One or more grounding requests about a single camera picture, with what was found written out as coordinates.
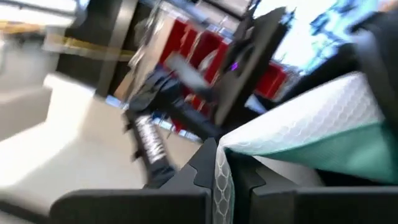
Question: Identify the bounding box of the red storage bin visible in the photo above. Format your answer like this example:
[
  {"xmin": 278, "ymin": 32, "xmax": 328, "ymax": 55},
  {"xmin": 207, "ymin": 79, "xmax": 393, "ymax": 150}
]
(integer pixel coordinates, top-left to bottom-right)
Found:
[
  {"xmin": 188, "ymin": 29, "xmax": 231, "ymax": 84},
  {"xmin": 254, "ymin": 61, "xmax": 290, "ymax": 101},
  {"xmin": 159, "ymin": 18, "xmax": 188, "ymax": 65}
]

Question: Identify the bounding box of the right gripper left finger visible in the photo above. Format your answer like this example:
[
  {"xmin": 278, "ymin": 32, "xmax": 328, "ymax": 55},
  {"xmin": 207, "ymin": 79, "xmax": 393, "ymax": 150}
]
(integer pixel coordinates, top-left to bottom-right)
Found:
[{"xmin": 49, "ymin": 138, "xmax": 218, "ymax": 224}]

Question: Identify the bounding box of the white mesh pouch teal trim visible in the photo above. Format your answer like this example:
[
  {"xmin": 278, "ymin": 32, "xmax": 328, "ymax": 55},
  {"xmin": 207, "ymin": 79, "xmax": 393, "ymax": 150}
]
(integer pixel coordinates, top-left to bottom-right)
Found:
[{"xmin": 212, "ymin": 71, "xmax": 398, "ymax": 224}]

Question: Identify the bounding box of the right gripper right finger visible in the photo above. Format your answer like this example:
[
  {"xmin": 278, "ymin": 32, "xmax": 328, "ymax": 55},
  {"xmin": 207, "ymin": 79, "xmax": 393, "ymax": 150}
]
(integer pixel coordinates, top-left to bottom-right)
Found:
[{"xmin": 231, "ymin": 152, "xmax": 398, "ymax": 224}]

